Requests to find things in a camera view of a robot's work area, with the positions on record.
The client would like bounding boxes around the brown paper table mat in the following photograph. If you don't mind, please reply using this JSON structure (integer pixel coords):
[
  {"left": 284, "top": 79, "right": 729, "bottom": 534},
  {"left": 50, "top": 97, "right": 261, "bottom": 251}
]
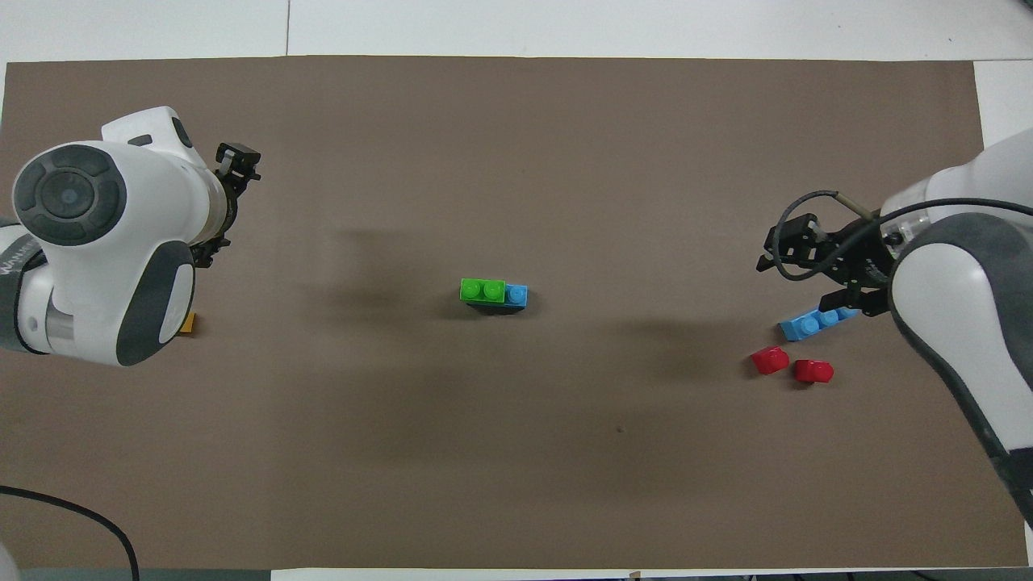
[{"left": 0, "top": 55, "right": 1030, "bottom": 571}]

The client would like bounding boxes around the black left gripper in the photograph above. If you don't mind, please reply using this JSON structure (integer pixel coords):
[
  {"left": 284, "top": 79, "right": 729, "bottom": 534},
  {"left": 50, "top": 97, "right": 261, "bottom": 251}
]
[{"left": 192, "top": 141, "right": 263, "bottom": 269}]

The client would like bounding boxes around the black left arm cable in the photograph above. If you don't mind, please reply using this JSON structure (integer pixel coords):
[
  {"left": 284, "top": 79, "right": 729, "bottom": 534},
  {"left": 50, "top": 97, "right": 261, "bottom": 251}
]
[{"left": 0, "top": 485, "right": 141, "bottom": 581}]

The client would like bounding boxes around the blue three-stud toy brick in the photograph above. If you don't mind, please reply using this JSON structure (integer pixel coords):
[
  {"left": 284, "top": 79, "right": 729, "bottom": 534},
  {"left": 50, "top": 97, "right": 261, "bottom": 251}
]
[
  {"left": 779, "top": 305, "right": 861, "bottom": 342},
  {"left": 466, "top": 282, "right": 530, "bottom": 316}
]

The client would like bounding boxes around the green two-stud toy brick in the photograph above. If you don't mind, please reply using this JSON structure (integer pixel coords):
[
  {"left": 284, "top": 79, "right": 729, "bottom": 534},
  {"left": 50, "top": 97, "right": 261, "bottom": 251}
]
[{"left": 459, "top": 277, "right": 508, "bottom": 305}]

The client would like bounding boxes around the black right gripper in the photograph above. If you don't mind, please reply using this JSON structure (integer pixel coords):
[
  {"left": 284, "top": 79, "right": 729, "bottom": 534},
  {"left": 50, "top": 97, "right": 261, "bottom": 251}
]
[{"left": 755, "top": 212, "right": 897, "bottom": 319}]

